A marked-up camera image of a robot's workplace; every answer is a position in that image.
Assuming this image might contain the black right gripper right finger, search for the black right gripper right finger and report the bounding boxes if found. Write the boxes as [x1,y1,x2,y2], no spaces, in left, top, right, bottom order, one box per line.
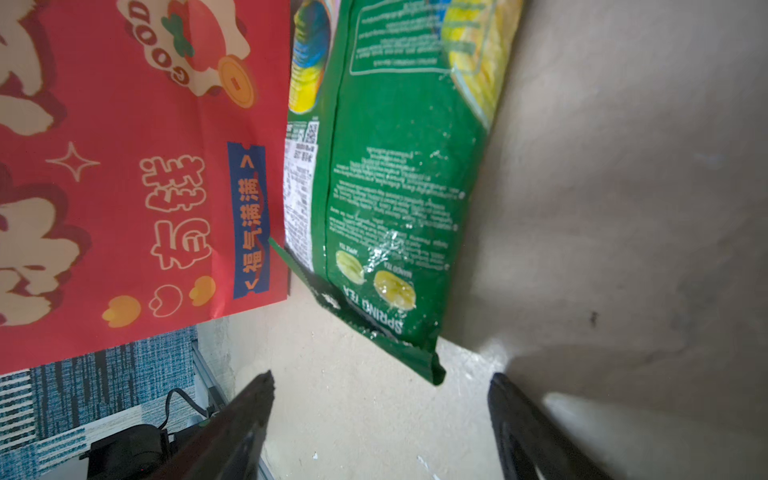
[487,372,608,480]

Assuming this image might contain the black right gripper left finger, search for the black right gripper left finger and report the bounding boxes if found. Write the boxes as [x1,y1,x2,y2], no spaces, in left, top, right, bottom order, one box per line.
[152,371,275,480]

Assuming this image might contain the green snack bag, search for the green snack bag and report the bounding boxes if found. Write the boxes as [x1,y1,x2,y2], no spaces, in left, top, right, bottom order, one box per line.
[275,1,524,385]

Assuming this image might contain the red paper gift bag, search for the red paper gift bag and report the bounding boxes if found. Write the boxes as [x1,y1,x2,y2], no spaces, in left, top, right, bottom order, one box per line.
[1,1,290,373]

